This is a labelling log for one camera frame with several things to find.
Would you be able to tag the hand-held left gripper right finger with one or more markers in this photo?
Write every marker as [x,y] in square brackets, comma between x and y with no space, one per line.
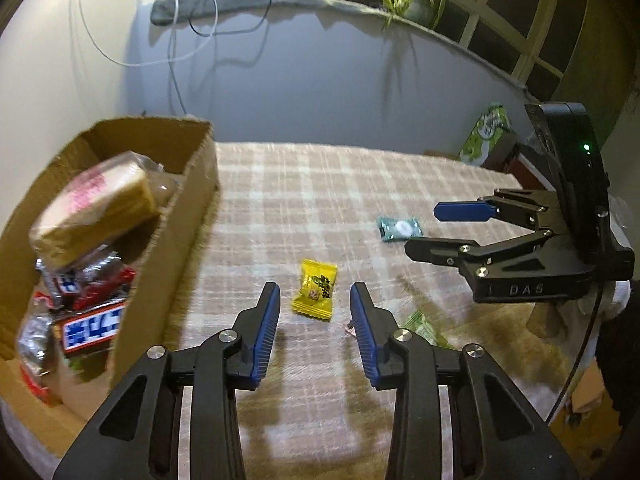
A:
[362,335]

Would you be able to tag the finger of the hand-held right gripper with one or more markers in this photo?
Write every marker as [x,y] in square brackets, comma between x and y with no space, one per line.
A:
[465,211]
[435,251]

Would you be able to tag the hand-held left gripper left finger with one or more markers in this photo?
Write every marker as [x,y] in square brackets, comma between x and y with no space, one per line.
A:
[265,330]

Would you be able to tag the yellow candy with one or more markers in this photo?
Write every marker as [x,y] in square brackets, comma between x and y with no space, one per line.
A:
[315,290]

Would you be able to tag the brown cardboard box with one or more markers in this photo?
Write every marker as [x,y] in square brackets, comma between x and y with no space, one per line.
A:
[195,185]

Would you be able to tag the red snack packet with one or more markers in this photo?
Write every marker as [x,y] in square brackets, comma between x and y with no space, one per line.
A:
[107,287]

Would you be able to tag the dark chocolate bar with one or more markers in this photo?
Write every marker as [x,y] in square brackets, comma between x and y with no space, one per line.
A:
[70,285]
[92,327]

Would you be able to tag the clear-wrapped bread slices packet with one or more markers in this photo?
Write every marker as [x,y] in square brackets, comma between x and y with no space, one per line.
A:
[100,205]

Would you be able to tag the pink snack packet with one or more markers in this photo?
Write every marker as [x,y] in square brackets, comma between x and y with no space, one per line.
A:
[349,329]

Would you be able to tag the teal wrapped candy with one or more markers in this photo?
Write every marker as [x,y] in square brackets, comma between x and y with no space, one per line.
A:
[400,229]

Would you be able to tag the crumpled clear plastic bag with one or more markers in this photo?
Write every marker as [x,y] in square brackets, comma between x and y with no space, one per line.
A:
[620,217]

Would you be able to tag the green snack packet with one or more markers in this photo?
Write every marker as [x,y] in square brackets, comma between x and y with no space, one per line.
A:
[425,330]

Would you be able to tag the dark red storage box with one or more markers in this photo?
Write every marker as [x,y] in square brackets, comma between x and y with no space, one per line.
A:
[510,160]

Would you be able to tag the green printed bag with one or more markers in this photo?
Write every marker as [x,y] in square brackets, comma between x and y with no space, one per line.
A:
[487,130]

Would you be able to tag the dark garment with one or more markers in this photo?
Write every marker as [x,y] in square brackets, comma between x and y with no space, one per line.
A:
[620,350]

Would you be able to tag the red wrapper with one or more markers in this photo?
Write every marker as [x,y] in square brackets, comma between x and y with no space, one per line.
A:
[35,385]

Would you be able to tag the grey windowsill cushion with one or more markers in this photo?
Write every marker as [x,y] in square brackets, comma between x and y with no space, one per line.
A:
[300,0]

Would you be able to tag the white window frame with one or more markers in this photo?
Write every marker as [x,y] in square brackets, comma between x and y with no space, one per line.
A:
[475,15]

